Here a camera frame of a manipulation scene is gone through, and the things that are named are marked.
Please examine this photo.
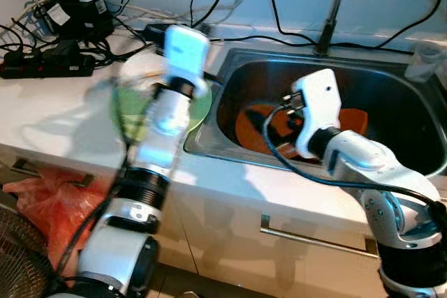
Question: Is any white kitchen cabinet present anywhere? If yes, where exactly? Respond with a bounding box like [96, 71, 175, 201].
[0, 144, 447, 298]

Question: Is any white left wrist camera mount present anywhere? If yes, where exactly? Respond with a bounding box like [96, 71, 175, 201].
[162, 24, 212, 98]

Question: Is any wire guard fan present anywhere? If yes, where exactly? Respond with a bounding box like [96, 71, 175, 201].
[0, 204, 60, 298]

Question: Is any metal faucet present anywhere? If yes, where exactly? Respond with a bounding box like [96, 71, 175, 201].
[316, 0, 392, 54]

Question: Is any small flat black adapter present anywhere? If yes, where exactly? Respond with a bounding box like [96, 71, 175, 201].
[143, 24, 172, 44]

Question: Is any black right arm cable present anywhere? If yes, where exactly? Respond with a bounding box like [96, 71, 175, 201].
[262, 106, 447, 222]

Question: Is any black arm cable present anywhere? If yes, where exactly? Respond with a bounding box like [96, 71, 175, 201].
[262, 106, 447, 222]
[54, 165, 130, 278]

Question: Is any black power adapter brick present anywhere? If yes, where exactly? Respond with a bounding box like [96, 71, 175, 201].
[35, 0, 115, 40]

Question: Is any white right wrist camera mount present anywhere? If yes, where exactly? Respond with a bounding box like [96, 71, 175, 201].
[291, 69, 343, 159]

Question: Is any red plastic bag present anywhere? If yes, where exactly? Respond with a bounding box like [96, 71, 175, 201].
[2, 167, 95, 278]

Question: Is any white bowl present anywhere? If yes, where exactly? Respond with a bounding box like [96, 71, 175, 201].
[117, 52, 175, 96]

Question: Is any clear drinking glass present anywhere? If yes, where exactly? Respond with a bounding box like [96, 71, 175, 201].
[405, 42, 446, 82]

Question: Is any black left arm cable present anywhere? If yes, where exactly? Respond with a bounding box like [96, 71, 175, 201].
[54, 165, 130, 278]

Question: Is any green plate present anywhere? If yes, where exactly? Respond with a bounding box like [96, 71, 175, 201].
[110, 78, 214, 137]

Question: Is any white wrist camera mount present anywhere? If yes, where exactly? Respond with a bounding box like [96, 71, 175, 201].
[162, 24, 212, 98]
[291, 69, 343, 159]

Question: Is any stainless steel sink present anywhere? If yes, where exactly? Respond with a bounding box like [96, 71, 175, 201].
[184, 47, 447, 181]

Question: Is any black power strip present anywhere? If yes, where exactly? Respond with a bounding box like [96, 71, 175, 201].
[0, 41, 97, 80]

